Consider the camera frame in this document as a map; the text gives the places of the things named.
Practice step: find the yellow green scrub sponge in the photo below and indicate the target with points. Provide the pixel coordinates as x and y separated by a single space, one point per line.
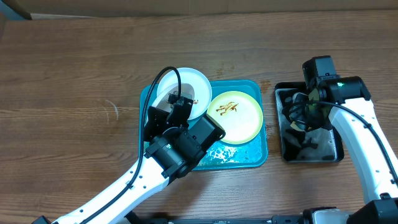
306 117

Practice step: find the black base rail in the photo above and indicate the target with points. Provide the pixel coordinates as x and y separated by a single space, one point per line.
217 221

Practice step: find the teal plastic tray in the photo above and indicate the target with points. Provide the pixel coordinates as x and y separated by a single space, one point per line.
230 156

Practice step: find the yellow-green rimmed plate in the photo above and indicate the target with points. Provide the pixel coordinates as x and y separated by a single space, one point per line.
239 114

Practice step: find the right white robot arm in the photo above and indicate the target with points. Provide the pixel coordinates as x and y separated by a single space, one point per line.
345 104

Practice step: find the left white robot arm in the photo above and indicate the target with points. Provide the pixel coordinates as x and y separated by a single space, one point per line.
175 149

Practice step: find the black soapy water tray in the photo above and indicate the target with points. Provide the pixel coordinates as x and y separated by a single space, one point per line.
297 145

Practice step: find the white plate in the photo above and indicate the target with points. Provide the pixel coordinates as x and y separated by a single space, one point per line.
200 84
163 94

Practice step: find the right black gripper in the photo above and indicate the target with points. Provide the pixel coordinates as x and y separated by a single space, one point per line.
298 115

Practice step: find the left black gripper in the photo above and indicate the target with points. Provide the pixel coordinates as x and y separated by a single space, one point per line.
156 121

